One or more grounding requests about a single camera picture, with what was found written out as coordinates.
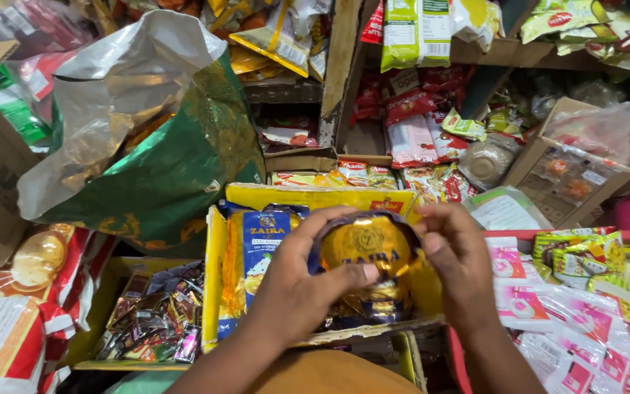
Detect person's left hand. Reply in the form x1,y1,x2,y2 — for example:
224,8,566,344
249,205,381,347

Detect person's right hand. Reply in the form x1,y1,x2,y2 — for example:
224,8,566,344
412,202,500,330

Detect flat blue gold rice packet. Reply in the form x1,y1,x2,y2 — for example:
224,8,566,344
218,202,311,341

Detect white green-edged packet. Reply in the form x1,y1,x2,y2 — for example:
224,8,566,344
464,185,553,232

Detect yellow cardboard carton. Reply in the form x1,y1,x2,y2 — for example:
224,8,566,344
202,183,448,354

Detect person's orange garment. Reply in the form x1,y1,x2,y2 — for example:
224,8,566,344
246,349,426,394

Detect heap of pink white sachets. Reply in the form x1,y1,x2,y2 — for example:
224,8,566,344
485,236,630,394

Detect round clear papad packet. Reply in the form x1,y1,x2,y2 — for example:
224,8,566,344
457,136,521,191

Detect heap of green yellow sachets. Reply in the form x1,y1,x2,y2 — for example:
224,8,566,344
532,227,630,364

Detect row of small spice packets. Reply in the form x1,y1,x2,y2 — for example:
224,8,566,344
268,160,479,204

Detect cardboard box with plastic bags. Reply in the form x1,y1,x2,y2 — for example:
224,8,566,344
502,97,630,229

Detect tray of dark candy wrappers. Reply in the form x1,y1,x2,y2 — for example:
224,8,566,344
73,256,207,372

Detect heap of red pink packets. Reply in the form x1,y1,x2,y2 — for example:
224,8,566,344
349,65,477,169

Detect large green silver-lined sack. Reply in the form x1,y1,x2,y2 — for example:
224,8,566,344
16,10,268,259

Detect shelf with yellow packets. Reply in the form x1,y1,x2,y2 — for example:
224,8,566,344
200,0,343,155

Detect green white snack packet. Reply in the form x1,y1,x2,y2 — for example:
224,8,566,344
380,0,454,73

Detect wooden shelf with snack packets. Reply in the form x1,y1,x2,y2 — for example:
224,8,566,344
320,0,630,165

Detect heap of red white packets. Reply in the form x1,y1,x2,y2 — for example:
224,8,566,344
0,223,120,394

